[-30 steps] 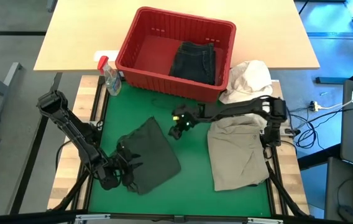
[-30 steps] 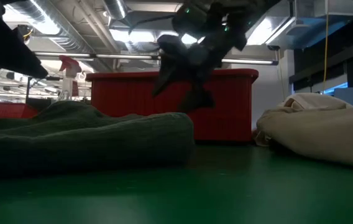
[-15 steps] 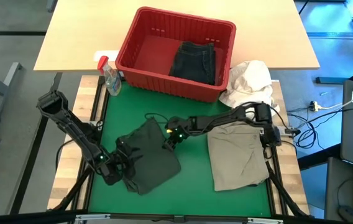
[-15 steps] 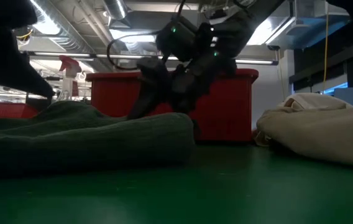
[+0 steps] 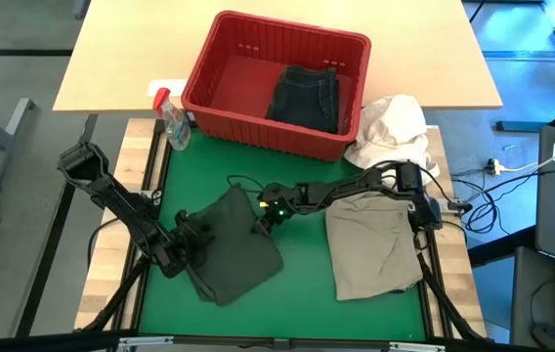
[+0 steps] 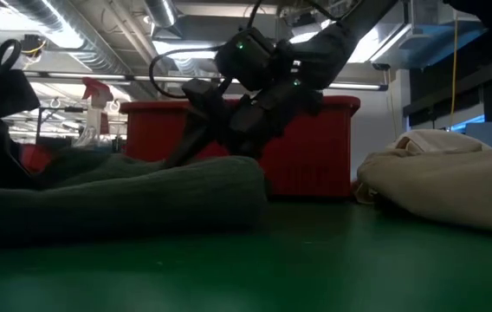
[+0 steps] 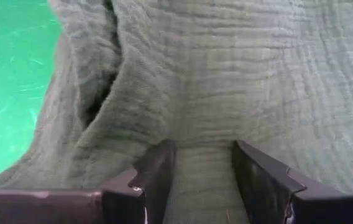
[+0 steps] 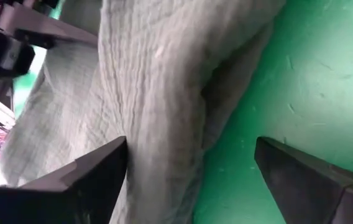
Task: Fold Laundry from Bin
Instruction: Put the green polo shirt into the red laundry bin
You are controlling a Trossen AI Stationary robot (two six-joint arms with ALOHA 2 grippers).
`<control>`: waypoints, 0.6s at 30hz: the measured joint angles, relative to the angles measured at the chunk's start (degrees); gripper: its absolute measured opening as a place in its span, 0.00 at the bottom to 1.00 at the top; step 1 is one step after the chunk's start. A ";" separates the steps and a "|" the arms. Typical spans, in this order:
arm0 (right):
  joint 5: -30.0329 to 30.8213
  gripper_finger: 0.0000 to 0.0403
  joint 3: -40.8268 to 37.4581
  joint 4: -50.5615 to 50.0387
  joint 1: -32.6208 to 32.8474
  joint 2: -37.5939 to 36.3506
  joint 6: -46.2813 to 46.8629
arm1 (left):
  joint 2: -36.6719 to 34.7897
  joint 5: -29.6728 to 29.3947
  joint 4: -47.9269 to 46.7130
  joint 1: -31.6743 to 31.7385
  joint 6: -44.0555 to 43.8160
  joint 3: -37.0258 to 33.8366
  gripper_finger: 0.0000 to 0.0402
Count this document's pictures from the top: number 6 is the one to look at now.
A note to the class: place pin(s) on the red plastic laundry bin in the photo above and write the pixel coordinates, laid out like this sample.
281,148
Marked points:
315,151

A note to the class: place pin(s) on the corrugated silver ceiling duct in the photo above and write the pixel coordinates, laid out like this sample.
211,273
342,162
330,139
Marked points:
77,39

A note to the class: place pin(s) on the clear spray bottle red trigger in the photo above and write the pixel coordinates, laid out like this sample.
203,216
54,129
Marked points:
94,117

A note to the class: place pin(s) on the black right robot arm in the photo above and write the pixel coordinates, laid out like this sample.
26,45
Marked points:
337,39

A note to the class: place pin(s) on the black metal stand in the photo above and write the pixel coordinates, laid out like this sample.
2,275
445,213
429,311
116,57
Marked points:
38,125

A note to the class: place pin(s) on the beige garment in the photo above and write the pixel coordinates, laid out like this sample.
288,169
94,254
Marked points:
445,186

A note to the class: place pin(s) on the small red plastic bin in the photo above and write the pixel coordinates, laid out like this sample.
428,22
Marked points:
34,158

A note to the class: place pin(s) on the grey blue panel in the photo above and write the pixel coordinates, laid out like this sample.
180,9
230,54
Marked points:
488,136

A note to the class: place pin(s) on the white ceiling ventilation unit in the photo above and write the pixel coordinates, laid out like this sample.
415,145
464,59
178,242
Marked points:
428,39

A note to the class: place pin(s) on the silver ventilation duct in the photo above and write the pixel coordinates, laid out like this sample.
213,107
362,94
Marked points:
161,11

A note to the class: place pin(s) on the long ceiling light bar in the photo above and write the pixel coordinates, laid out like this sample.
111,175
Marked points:
350,86

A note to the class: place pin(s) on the black garment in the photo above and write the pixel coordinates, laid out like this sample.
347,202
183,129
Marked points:
142,199

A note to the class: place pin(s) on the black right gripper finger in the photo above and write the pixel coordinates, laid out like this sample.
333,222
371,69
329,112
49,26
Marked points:
189,138

